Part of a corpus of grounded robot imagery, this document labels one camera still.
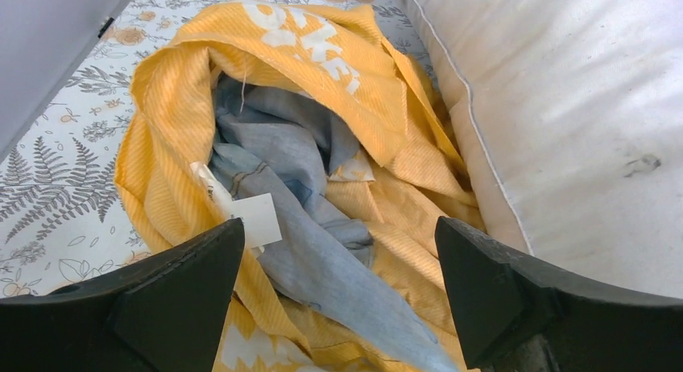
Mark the floral table mat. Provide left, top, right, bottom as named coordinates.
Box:
left=1, top=0, right=433, bottom=297

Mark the yellow and blue pillowcase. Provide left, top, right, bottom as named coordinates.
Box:
left=114, top=0, right=483, bottom=371

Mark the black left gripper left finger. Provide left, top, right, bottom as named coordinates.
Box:
left=1, top=219, right=245, bottom=371

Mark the white pillow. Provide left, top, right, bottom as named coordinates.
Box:
left=402, top=0, right=682, bottom=297

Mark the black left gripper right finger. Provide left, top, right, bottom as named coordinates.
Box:
left=435, top=217, right=682, bottom=371

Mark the white pillowcase care tag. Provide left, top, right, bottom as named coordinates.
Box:
left=190, top=162, right=282, bottom=257

